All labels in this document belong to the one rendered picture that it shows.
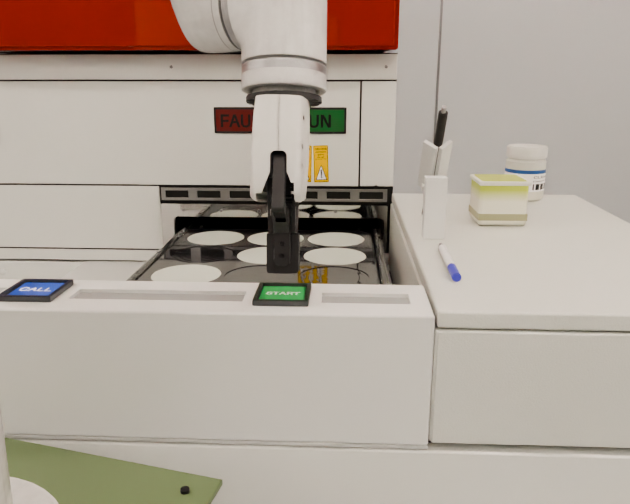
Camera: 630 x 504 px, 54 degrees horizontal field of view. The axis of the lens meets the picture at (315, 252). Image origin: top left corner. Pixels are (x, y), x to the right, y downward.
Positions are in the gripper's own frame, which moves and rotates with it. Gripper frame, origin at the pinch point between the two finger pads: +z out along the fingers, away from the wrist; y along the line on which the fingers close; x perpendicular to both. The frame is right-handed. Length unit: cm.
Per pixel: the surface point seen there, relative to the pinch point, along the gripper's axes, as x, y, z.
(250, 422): -3.2, 0.8, 17.2
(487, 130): 65, -203, -39
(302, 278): 0.1, -26.6, 5.4
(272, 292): -1.2, -1.4, 4.2
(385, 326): 10.2, 3.1, 6.7
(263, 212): -10, -57, -4
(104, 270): -40, -55, 7
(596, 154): 111, -205, -29
